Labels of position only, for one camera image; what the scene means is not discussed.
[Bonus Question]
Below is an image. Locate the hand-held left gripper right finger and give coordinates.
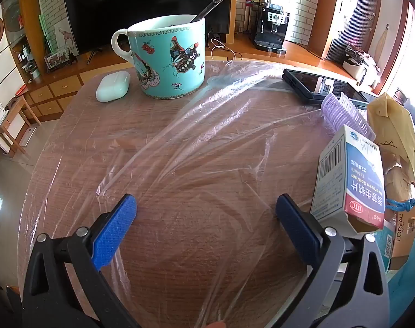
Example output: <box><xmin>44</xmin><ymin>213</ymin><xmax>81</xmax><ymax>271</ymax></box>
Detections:
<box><xmin>275</xmin><ymin>193</ymin><xmax>391</xmax><ymax>328</ymax></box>

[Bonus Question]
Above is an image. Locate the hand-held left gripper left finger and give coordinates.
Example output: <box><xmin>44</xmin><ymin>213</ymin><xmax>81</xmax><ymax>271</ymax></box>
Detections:
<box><xmin>21</xmin><ymin>193</ymin><xmax>140</xmax><ymax>328</ymax></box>

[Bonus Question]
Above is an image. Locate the white blue medicine box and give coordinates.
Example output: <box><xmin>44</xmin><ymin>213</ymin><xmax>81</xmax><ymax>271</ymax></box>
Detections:
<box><xmin>310</xmin><ymin>125</ymin><xmax>386</xmax><ymax>235</ymax></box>

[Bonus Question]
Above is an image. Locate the purple hair roller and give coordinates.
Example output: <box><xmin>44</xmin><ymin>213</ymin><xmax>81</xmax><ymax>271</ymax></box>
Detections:
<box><xmin>321</xmin><ymin>92</ymin><xmax>376</xmax><ymax>141</ymax></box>

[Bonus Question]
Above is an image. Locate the cardboard box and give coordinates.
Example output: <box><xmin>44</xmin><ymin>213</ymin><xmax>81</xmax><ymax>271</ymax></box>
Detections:
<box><xmin>387</xmin><ymin>195</ymin><xmax>415</xmax><ymax>270</ymax></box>

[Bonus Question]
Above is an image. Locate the round wooden table green edge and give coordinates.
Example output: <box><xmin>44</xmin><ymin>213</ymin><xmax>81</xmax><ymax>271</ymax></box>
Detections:
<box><xmin>18</xmin><ymin>58</ymin><xmax>375</xmax><ymax>328</ymax></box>

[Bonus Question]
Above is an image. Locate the brown paper bag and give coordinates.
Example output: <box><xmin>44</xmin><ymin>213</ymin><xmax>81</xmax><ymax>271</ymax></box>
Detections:
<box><xmin>366</xmin><ymin>92</ymin><xmax>415</xmax><ymax>200</ymax></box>

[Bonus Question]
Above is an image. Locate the pale green earbuds case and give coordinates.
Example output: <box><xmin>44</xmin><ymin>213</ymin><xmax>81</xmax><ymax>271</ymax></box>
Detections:
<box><xmin>95</xmin><ymin>71</ymin><xmax>131</xmax><ymax>103</ymax></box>

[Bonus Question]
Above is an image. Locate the black tablet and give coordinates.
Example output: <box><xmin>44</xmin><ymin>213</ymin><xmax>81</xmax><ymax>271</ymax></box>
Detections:
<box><xmin>283</xmin><ymin>69</ymin><xmax>369</xmax><ymax>105</ymax></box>

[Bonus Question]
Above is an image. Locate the wooden television cabinet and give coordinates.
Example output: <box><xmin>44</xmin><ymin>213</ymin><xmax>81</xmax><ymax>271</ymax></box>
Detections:
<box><xmin>21</xmin><ymin>34</ymin><xmax>375</xmax><ymax>124</ymax></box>

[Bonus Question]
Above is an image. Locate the small wooden side table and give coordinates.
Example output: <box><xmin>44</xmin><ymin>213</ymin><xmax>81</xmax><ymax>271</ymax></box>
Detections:
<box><xmin>0</xmin><ymin>95</ymin><xmax>42</xmax><ymax>158</ymax></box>

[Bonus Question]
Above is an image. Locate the grey handbag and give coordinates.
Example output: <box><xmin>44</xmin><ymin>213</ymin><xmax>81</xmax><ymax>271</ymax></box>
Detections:
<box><xmin>342</xmin><ymin>44</ymin><xmax>382</xmax><ymax>89</ymax></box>

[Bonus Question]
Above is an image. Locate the turquoise butterfly mug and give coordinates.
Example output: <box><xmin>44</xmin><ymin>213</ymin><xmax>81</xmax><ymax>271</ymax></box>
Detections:
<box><xmin>112</xmin><ymin>14</ymin><xmax>206</xmax><ymax>99</ymax></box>

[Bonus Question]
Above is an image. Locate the giraffe picture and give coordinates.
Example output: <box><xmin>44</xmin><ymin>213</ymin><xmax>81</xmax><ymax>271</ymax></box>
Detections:
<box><xmin>53</xmin><ymin>19</ymin><xmax>80</xmax><ymax>58</ymax></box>

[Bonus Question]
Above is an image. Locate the black coffee machine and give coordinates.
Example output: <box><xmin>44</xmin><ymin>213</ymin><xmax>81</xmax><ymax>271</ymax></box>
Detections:
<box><xmin>250</xmin><ymin>2</ymin><xmax>291</xmax><ymax>54</ymax></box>

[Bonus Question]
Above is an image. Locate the black television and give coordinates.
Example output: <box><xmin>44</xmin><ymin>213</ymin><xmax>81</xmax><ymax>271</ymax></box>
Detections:
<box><xmin>62</xmin><ymin>0</ymin><xmax>233</xmax><ymax>67</ymax></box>

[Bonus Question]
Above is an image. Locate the metal spoon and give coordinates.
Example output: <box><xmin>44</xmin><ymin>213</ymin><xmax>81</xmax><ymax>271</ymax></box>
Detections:
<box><xmin>192</xmin><ymin>0</ymin><xmax>228</xmax><ymax>23</ymax></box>

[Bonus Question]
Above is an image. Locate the small photo frame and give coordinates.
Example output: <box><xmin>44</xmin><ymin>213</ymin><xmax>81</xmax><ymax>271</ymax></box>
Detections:
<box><xmin>44</xmin><ymin>49</ymin><xmax>79</xmax><ymax>71</ymax></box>

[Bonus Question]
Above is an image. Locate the white cable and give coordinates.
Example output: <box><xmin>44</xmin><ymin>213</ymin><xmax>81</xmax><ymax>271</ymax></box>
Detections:
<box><xmin>207</xmin><ymin>31</ymin><xmax>244</xmax><ymax>62</ymax></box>

